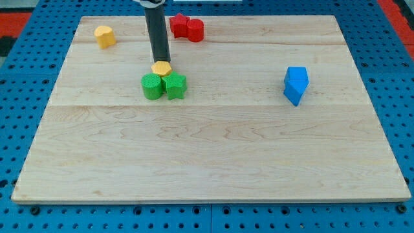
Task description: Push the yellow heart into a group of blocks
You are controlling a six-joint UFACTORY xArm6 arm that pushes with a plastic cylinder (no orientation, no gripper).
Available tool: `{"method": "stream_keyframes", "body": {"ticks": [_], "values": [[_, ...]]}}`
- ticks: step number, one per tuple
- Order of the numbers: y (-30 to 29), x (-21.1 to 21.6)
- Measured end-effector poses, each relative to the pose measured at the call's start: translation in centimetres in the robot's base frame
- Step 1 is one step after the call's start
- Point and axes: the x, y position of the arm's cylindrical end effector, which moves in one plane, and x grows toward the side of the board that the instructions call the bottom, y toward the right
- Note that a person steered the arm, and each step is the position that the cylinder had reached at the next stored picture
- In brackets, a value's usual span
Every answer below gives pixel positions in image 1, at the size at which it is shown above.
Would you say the red cylinder block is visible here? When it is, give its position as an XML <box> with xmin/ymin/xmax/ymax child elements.
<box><xmin>187</xmin><ymin>19</ymin><xmax>204</xmax><ymax>42</ymax></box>

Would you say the yellow hexagon block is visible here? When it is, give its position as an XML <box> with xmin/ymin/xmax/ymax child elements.
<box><xmin>151</xmin><ymin>61</ymin><xmax>172</xmax><ymax>77</ymax></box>

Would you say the yellow heart block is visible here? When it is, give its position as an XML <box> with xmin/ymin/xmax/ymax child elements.
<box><xmin>94</xmin><ymin>25</ymin><xmax>116</xmax><ymax>49</ymax></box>

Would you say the red star block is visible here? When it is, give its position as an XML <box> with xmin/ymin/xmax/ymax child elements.
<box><xmin>169</xmin><ymin>13</ymin><xmax>190</xmax><ymax>38</ymax></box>

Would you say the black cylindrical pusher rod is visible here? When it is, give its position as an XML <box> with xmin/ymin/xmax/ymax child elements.
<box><xmin>144</xmin><ymin>5</ymin><xmax>171</xmax><ymax>62</ymax></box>

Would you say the light wooden board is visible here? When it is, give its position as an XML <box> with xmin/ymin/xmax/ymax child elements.
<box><xmin>12</xmin><ymin>16</ymin><xmax>411</xmax><ymax>205</ymax></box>

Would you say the green star block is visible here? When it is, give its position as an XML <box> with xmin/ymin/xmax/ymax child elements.
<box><xmin>162</xmin><ymin>71</ymin><xmax>187</xmax><ymax>100</ymax></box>

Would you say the blue cube block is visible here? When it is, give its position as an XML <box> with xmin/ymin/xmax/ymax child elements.
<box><xmin>284</xmin><ymin>67</ymin><xmax>309</xmax><ymax>84</ymax></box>

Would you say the blue pentagon block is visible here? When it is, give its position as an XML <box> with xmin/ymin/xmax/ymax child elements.
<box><xmin>283</xmin><ymin>80</ymin><xmax>309</xmax><ymax>107</ymax></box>

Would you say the green cylinder block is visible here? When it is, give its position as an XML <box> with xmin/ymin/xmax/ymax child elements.
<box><xmin>141</xmin><ymin>73</ymin><xmax>163</xmax><ymax>100</ymax></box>

